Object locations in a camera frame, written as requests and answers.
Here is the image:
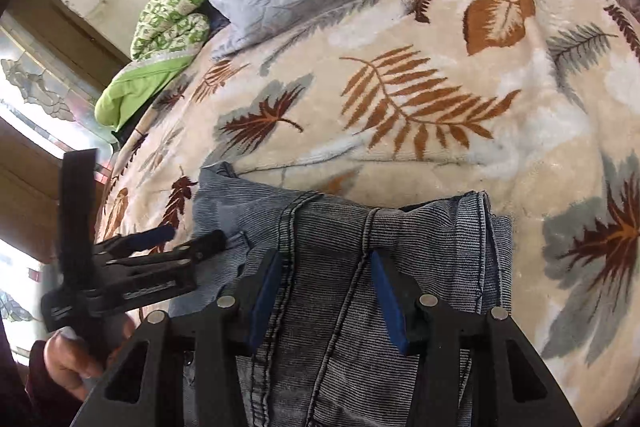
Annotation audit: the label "stained glass wooden door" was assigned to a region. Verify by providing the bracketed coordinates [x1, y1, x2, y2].
[1, 0, 125, 359]

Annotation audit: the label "green patterned quilt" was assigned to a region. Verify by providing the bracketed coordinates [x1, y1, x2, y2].
[94, 0, 210, 131]

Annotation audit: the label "leaf pattern fleece blanket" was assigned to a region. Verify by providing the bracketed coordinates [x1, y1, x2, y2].
[98, 0, 639, 426]

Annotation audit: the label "grey denim pants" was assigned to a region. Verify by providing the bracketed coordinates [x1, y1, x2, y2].
[169, 161, 512, 426]

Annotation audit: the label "person left hand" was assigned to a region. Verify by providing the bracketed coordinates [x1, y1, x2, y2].
[41, 314, 136, 402]

